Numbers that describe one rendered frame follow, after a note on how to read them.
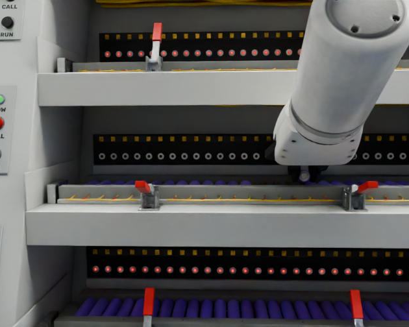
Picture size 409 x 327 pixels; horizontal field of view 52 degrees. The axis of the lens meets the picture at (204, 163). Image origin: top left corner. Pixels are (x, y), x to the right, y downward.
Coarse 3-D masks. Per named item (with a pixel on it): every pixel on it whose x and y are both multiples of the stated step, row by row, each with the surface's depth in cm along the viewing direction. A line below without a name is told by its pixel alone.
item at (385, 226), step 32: (32, 192) 56; (32, 224) 55; (64, 224) 55; (96, 224) 55; (128, 224) 54; (160, 224) 54; (192, 224) 54; (224, 224) 54; (256, 224) 54; (288, 224) 54; (320, 224) 53; (352, 224) 53; (384, 224) 53
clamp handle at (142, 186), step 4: (136, 184) 49; (140, 184) 49; (144, 184) 49; (136, 188) 50; (140, 188) 50; (144, 188) 50; (148, 188) 51; (152, 188) 56; (140, 192) 52; (144, 192) 52; (148, 192) 52; (152, 192) 55
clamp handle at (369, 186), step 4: (364, 184) 49; (368, 184) 48; (372, 184) 48; (376, 184) 48; (352, 188) 55; (356, 188) 55; (360, 188) 51; (364, 188) 49; (368, 188) 48; (372, 188) 48; (376, 188) 48; (352, 192) 55; (356, 192) 52; (360, 192) 51; (364, 192) 51; (368, 192) 51; (352, 196) 55; (356, 196) 55
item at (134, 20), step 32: (192, 0) 82; (96, 32) 81; (96, 128) 77; (128, 128) 77; (160, 128) 77; (192, 128) 77; (224, 128) 76; (256, 128) 76; (384, 128) 75; (96, 288) 72
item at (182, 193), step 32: (64, 192) 60; (96, 192) 60; (128, 192) 60; (160, 192) 59; (192, 192) 59; (224, 192) 59; (256, 192) 59; (288, 192) 59; (320, 192) 59; (384, 192) 58
